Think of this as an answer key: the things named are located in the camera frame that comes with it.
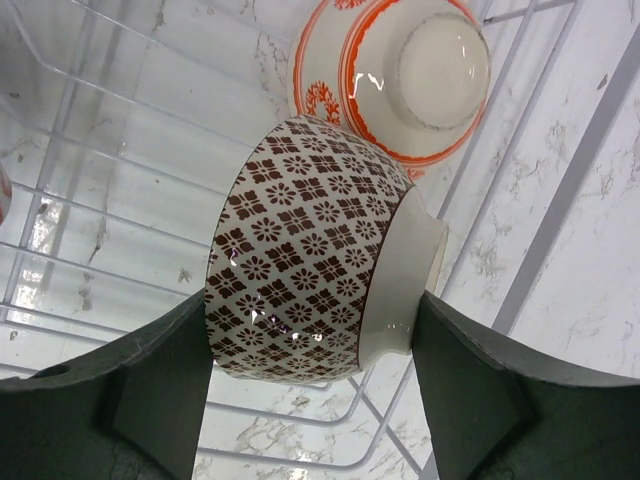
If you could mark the blue patterned bowl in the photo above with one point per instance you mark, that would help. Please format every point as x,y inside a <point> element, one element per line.
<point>5,194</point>

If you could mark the clear wire dish rack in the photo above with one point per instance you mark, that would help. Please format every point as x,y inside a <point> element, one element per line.
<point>124,124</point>

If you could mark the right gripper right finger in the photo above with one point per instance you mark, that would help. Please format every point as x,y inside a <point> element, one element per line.
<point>498,409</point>

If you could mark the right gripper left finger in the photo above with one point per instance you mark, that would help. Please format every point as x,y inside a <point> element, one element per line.
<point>131,409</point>

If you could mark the orange floral bowl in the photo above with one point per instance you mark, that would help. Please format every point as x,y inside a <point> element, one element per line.
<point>411,77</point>

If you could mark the brown patterned bowl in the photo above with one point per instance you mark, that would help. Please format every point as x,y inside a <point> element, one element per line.
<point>320,257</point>

